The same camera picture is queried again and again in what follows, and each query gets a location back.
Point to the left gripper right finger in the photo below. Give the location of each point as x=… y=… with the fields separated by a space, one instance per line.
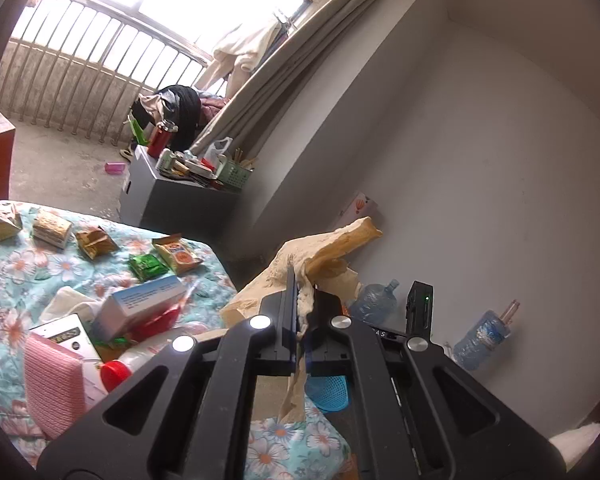
x=418 y=415

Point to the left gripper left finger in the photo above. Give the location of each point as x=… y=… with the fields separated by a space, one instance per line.
x=184 y=414

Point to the white strawberry milk bottle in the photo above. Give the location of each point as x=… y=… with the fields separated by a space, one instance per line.
x=116 y=371

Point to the beige paper bag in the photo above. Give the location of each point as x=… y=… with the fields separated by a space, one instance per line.
x=317 y=262

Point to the blue plastic trash basket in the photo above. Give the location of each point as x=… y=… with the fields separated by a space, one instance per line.
x=328 y=393

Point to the water jug on dispenser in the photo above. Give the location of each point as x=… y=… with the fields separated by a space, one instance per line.
x=484 y=338

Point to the large empty water jug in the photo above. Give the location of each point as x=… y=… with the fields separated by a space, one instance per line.
x=375 y=303

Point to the white blue medicine box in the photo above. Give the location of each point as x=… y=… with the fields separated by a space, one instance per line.
x=125 y=308

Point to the pink cloth pad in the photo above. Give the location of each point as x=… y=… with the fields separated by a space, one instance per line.
x=54 y=383

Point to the green snack packet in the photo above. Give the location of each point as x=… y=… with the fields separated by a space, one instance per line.
x=147 y=267

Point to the orange biscuit packet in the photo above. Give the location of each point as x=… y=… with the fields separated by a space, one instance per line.
x=177 y=255

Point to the gold crumpled snack wrapper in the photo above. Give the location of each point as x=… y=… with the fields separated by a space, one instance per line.
x=95 y=242

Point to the pink patterned roll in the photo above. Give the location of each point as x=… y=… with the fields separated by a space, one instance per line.
x=360 y=206

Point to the grey bedside cabinet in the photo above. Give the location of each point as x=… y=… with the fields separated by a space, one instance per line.
x=156 y=203

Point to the beige wafer snack pack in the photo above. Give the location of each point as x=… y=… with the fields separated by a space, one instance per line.
x=51 y=229

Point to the floral turquoise quilt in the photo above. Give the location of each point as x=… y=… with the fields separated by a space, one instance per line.
x=32 y=272

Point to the green plastic storage basket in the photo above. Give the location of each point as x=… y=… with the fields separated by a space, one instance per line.
x=231 y=173

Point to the pink small floor box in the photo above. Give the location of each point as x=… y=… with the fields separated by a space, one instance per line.
x=115 y=168

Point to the red thermos bottle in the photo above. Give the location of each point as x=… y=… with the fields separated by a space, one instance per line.
x=160 y=137

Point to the beige curtain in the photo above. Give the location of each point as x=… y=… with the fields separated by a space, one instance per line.
x=256 y=109

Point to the dark clothes pile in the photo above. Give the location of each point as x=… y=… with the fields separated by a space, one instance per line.
x=184 y=106

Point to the balcony railing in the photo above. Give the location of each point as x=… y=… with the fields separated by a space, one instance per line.
x=78 y=65

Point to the black camera device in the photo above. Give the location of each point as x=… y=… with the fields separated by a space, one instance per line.
x=418 y=311

